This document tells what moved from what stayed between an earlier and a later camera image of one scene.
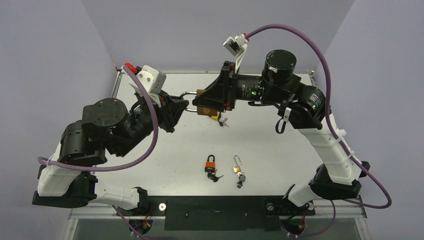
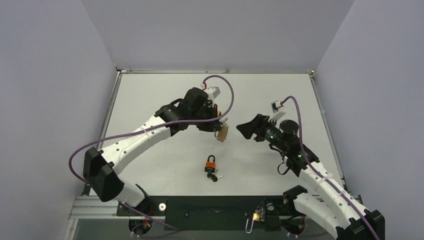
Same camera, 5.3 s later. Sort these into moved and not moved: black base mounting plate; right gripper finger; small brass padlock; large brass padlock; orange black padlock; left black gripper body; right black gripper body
Moved: right black gripper body; left black gripper body; large brass padlock; right gripper finger; small brass padlock
Not moved: orange black padlock; black base mounting plate
